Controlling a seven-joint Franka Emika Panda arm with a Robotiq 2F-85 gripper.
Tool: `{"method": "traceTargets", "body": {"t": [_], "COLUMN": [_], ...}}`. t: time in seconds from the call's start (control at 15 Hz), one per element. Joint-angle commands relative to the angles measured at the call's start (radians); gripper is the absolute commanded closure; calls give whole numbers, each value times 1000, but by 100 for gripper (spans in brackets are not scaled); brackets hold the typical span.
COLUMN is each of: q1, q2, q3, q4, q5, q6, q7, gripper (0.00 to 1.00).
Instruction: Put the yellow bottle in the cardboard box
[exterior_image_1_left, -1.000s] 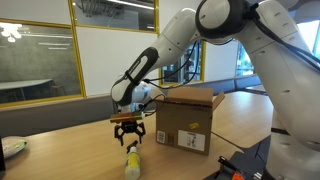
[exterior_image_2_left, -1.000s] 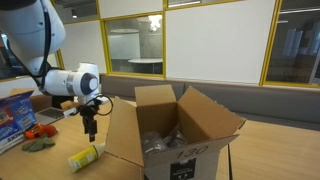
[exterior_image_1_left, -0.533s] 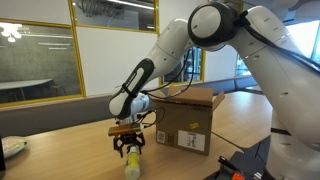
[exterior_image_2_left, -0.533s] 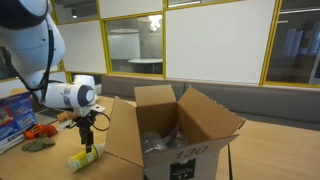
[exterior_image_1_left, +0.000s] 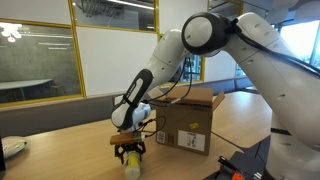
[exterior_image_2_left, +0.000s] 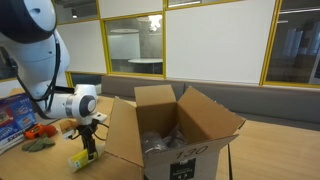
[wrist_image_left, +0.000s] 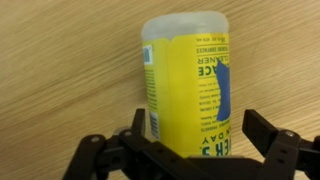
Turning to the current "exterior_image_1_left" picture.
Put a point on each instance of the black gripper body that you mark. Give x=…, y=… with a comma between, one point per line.
x=130, y=147

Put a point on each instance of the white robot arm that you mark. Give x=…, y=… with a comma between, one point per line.
x=266, y=66

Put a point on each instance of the brown cardboard box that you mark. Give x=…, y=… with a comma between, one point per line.
x=186, y=123

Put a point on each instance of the gray upholstered bench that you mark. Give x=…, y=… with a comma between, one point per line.
x=56, y=113

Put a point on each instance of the black clamp tool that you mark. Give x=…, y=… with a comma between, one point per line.
x=228, y=163

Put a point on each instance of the wooden stool behind glass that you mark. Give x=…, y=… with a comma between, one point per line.
x=57, y=88

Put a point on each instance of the dark gray base platform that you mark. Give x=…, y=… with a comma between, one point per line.
x=245, y=161

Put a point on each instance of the long table behind glass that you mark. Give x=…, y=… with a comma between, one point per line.
x=23, y=83

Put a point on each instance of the yellow window frame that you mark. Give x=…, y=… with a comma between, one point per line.
x=76, y=50

